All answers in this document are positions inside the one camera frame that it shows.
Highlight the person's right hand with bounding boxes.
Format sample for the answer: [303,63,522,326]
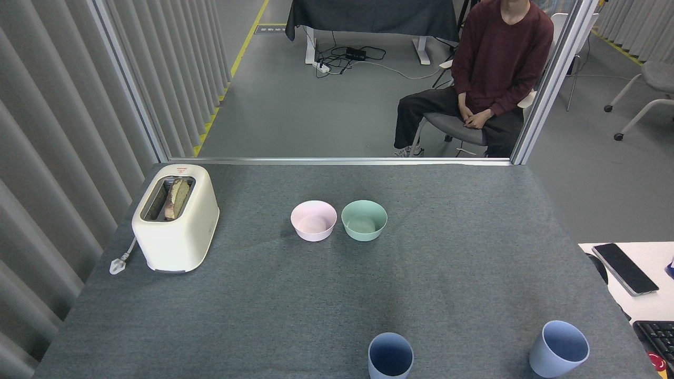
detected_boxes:
[458,102,478,129]

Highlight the person's left hand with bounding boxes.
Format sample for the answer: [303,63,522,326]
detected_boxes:
[465,109,495,130]

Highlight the blue cup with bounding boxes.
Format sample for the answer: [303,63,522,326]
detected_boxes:
[529,320,590,378]
[368,332,414,379]

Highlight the grey seat chair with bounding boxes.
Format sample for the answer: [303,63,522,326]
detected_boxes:
[410,15,569,157]

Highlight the person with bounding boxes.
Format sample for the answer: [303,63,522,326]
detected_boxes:
[394,0,554,158]

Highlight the white chair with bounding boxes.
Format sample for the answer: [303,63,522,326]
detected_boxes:
[550,12,600,112]

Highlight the table with dark cloth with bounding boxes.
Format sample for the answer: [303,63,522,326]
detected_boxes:
[285,0,460,65]

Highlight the green bowl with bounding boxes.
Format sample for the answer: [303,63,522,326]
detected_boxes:
[341,200,388,242]

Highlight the grey wheeled office chair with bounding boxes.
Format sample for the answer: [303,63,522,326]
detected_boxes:
[603,61,674,142]

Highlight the pink bowl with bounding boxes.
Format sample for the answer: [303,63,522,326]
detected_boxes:
[290,200,338,242]

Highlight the black smartphone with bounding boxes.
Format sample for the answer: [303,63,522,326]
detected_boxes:
[591,243,660,297]

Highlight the white side table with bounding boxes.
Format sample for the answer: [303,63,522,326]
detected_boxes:
[578,241,674,323]

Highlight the black keyboard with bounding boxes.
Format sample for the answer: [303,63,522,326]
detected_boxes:
[632,320,674,369]

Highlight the toasted bread slice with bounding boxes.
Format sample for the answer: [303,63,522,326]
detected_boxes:
[164,177,191,221]

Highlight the red round object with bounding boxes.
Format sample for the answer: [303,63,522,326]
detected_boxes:
[647,352,668,379]

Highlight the cream white toaster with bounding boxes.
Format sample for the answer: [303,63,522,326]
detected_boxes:
[131,164,220,274]

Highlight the white toaster power plug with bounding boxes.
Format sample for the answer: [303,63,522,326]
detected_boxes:
[109,237,138,275]

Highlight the white floor cable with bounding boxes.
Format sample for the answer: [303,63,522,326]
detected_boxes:
[363,59,442,81]

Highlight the silver post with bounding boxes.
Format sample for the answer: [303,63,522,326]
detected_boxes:
[510,0,601,165]
[92,0,170,163]

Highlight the silver horizontal rail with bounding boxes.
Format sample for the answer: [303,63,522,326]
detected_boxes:
[168,157,512,167]

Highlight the black floor cables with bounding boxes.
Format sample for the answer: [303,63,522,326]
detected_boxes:
[315,45,388,78]

